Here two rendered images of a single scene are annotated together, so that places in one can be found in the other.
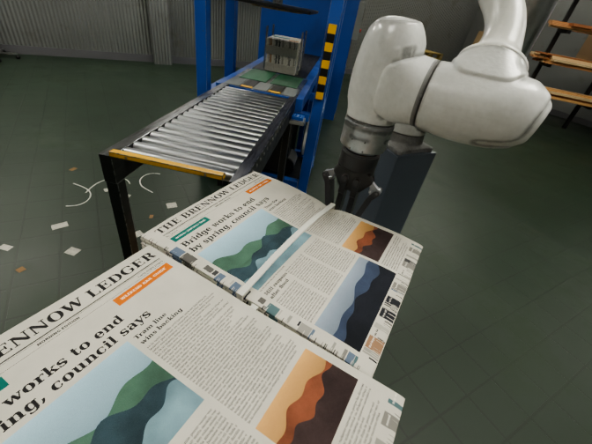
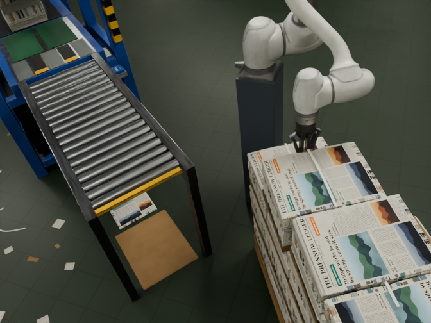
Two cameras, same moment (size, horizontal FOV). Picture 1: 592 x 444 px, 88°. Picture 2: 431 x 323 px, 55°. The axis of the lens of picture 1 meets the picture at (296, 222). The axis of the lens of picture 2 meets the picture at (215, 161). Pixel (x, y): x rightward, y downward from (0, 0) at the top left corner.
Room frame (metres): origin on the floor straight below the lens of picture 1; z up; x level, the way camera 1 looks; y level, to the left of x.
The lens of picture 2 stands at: (-0.29, 0.78, 2.23)
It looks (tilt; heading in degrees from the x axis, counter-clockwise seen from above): 46 degrees down; 332
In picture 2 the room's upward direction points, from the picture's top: 9 degrees counter-clockwise
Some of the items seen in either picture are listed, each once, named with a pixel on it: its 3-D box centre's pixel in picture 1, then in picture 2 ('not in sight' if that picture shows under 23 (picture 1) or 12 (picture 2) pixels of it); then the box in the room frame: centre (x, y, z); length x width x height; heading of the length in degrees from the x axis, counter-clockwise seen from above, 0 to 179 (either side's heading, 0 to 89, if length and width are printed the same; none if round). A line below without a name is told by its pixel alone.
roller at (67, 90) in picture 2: (248, 102); (72, 89); (2.05, 0.45, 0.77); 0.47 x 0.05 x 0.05; 88
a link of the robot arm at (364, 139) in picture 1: (366, 134); (306, 113); (0.58, -0.10, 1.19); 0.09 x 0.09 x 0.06
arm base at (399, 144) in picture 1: (397, 134); (256, 65); (1.16, -0.31, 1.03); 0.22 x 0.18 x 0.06; 35
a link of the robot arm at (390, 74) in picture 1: (392, 73); (311, 89); (0.57, -0.11, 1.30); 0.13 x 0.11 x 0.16; 65
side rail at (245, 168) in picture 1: (272, 136); (136, 107); (1.64, 0.22, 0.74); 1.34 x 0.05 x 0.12; 178
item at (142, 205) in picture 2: not in sight; (127, 201); (1.69, 0.46, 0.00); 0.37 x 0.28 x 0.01; 178
